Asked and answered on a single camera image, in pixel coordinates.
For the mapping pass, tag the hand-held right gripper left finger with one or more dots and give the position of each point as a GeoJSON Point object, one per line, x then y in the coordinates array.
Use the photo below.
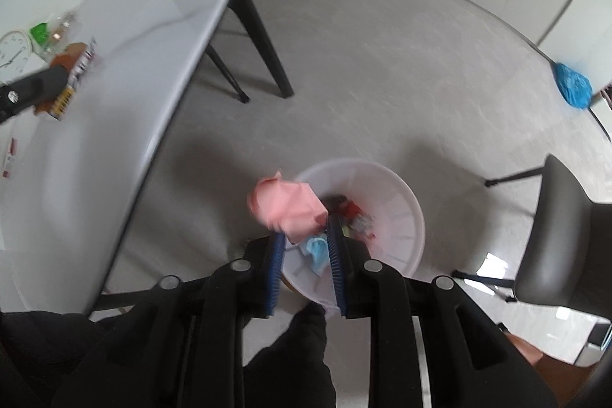
{"type": "Point", "coordinates": [275, 274]}

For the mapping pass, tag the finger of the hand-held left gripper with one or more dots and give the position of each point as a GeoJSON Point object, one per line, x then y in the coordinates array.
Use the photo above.
{"type": "Point", "coordinates": [33, 90]}

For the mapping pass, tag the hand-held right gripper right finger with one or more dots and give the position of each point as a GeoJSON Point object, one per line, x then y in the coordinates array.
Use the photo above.
{"type": "Point", "coordinates": [337, 269]}

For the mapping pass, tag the light blue face mask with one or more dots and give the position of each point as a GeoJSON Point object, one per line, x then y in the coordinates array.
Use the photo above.
{"type": "Point", "coordinates": [313, 252]}

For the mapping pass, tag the brown cardboard snack box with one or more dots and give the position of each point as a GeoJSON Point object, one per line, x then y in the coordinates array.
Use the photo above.
{"type": "Point", "coordinates": [71, 92]}

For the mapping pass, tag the pink paper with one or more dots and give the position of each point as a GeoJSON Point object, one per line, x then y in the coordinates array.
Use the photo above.
{"type": "Point", "coordinates": [287, 205]}

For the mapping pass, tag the white slotted waste basket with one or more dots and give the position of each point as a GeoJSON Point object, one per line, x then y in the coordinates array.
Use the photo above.
{"type": "Point", "coordinates": [397, 221]}

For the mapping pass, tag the white round clock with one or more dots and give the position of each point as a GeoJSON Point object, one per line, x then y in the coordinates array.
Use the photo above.
{"type": "Point", "coordinates": [14, 52]}

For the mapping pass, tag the grey crumpled paper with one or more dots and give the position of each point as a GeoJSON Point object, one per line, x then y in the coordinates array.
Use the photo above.
{"type": "Point", "coordinates": [364, 226]}

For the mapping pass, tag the green wrapper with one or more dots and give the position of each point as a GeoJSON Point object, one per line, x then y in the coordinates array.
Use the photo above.
{"type": "Point", "coordinates": [39, 33]}

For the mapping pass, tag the red crumpled wrapper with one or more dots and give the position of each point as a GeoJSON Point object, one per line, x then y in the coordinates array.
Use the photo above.
{"type": "Point", "coordinates": [351, 209]}

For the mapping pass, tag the clear plastic bottle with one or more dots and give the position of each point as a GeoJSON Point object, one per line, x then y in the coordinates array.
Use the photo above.
{"type": "Point", "coordinates": [62, 30]}

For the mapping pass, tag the small red white packet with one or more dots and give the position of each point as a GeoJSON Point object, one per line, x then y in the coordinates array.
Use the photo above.
{"type": "Point", "coordinates": [9, 157]}

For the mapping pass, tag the white oval table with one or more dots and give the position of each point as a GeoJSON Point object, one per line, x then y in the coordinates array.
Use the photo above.
{"type": "Point", "coordinates": [143, 30]}

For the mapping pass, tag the white paper sheet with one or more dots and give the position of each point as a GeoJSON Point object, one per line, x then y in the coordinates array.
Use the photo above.
{"type": "Point", "coordinates": [493, 267]}

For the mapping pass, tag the grey chair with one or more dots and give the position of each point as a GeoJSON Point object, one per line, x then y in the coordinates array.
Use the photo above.
{"type": "Point", "coordinates": [564, 245]}

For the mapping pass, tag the blue plastic bag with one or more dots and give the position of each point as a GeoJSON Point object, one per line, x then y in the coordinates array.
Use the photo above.
{"type": "Point", "coordinates": [573, 85]}

